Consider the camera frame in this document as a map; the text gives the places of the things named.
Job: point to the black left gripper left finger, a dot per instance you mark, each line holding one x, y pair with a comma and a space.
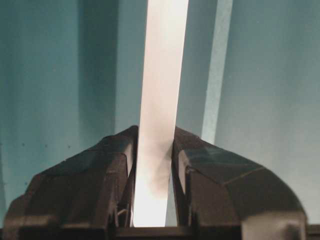
85, 197

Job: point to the teal table cloth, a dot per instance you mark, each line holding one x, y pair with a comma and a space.
71, 74

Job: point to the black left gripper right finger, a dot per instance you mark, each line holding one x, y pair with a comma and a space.
223, 195

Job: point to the light wooden board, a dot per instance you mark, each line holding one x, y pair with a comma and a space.
163, 55

